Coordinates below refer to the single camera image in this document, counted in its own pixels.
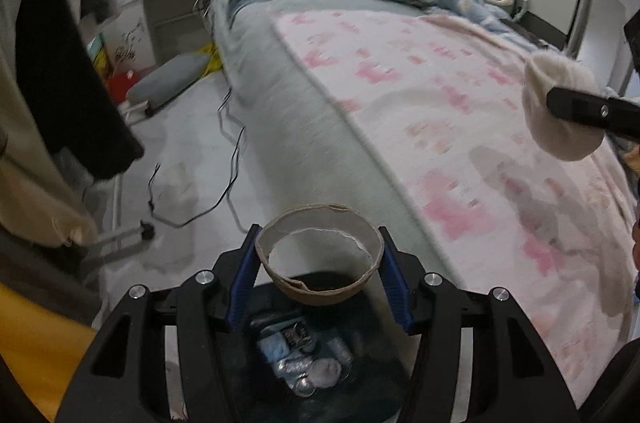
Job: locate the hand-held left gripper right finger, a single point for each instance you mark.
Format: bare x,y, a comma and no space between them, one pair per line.
396,283

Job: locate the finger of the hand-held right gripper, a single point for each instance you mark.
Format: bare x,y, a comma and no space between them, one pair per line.
575,107

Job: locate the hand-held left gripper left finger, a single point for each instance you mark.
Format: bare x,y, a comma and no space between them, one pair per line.
240,283

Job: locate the white towel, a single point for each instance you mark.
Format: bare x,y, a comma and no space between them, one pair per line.
550,73

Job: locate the black trash bin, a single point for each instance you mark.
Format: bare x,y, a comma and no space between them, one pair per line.
372,353

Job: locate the brown cardboard tape roll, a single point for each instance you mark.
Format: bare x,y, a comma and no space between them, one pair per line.
320,294

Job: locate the black tissue packet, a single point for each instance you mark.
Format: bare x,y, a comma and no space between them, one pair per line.
297,337

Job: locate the blue white plastic packet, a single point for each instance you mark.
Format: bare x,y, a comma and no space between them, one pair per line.
272,348

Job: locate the black power plug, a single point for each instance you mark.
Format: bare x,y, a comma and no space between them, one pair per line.
147,230

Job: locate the crumpled silver wrapper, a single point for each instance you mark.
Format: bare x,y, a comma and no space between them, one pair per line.
290,378

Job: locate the white crumpled tissue ball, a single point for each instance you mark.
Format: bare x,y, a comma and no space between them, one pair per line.
325,373

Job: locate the pink printed blanket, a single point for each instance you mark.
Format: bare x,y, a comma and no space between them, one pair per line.
450,128

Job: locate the metal clothes rack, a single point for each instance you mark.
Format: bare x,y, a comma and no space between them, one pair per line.
117,238

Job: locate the grey bed sheet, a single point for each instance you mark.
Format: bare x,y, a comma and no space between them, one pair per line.
300,128

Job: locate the yellow object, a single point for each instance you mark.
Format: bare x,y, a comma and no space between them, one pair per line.
35,353

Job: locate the grey floor cushion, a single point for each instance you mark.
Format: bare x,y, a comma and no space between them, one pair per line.
170,75

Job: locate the beige hanging garment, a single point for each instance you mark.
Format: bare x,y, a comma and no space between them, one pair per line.
35,183

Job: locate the red bag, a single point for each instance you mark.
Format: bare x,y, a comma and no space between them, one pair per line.
122,87

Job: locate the green box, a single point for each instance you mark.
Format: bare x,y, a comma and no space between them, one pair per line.
97,50

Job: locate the black hanging garment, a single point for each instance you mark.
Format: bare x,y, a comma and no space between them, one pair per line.
60,68

